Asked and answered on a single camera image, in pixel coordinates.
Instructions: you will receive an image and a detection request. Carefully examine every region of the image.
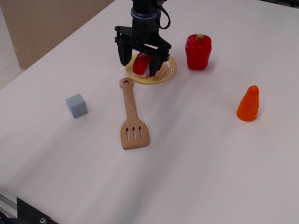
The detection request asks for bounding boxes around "grey blue cube block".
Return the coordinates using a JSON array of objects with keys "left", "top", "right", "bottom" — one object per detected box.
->
[{"left": 65, "top": 94, "right": 88, "bottom": 118}]

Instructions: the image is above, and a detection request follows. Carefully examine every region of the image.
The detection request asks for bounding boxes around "red toy bell pepper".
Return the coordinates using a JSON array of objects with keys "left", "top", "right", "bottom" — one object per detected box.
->
[{"left": 185, "top": 34, "right": 212, "bottom": 70}]

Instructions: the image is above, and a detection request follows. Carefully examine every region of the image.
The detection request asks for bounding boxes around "yellow plastic plate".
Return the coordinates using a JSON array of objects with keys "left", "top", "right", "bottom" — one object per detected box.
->
[{"left": 125, "top": 53, "right": 177, "bottom": 84}]

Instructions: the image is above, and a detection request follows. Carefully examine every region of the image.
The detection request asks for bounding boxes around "aluminium table frame rail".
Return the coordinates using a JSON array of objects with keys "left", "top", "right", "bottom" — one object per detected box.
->
[{"left": 0, "top": 188, "right": 17, "bottom": 218}]

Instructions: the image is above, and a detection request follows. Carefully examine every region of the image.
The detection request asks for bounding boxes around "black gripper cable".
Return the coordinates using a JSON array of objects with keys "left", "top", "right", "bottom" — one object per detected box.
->
[{"left": 158, "top": 6, "right": 171, "bottom": 30}]

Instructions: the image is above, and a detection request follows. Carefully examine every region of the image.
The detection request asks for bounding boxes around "red and white toy sushi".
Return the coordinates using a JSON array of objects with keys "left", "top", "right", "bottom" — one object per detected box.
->
[{"left": 132, "top": 52, "right": 151, "bottom": 77}]

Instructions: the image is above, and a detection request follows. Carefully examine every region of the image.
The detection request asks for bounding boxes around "wooden slotted spatula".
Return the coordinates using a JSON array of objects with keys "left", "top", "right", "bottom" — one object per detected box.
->
[{"left": 120, "top": 77, "right": 150, "bottom": 150}]

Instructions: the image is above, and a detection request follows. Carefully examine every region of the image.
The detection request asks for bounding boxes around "black corner bracket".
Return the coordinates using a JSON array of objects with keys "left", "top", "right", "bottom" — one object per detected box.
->
[{"left": 17, "top": 197, "right": 58, "bottom": 224}]

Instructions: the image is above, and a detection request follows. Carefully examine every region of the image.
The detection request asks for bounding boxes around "orange toy carrot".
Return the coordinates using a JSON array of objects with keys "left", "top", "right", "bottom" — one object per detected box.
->
[{"left": 236, "top": 85, "right": 259, "bottom": 122}]

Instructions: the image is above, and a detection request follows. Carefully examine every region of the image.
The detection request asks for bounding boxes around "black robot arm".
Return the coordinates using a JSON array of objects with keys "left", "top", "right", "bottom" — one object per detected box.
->
[{"left": 114, "top": 0, "right": 171, "bottom": 77}]

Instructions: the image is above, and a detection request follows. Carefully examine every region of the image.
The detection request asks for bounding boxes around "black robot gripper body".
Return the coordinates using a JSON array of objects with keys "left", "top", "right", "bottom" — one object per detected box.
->
[{"left": 114, "top": 11, "right": 171, "bottom": 61}]

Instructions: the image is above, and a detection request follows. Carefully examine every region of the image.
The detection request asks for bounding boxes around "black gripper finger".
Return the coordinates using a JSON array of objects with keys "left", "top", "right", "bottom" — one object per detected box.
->
[
  {"left": 149, "top": 55, "right": 164, "bottom": 77},
  {"left": 117, "top": 42, "right": 133, "bottom": 66}
]

